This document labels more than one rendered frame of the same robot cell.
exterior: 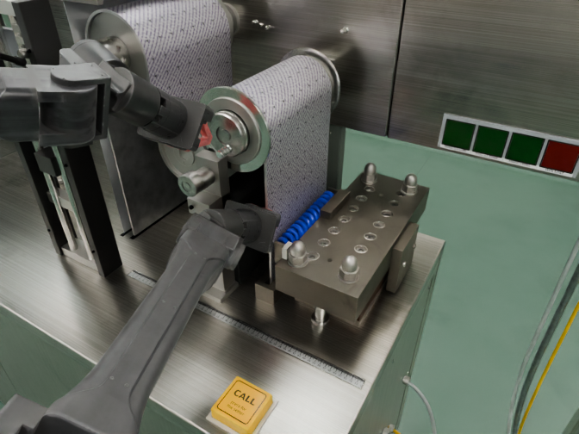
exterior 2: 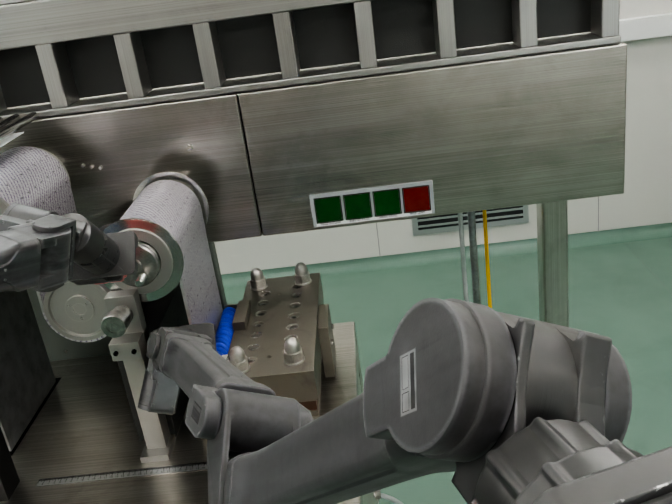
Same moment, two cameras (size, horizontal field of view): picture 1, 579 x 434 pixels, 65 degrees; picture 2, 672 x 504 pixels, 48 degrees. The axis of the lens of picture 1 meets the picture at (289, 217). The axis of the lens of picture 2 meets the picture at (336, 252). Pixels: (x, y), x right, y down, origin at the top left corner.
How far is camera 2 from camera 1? 0.59 m
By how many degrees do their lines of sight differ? 27
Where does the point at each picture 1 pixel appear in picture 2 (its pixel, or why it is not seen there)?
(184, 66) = not seen: hidden behind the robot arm
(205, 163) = (118, 302)
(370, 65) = (224, 172)
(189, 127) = (124, 255)
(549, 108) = (391, 162)
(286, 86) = (169, 207)
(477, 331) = not seen: hidden behind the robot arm
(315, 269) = (261, 367)
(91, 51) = (27, 210)
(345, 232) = (267, 333)
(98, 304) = not seen: outside the picture
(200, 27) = (46, 180)
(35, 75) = (24, 231)
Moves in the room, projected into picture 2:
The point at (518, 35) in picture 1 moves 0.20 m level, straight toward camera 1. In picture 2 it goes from (344, 113) to (355, 138)
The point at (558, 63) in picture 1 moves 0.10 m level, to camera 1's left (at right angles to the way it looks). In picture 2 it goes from (383, 126) to (339, 138)
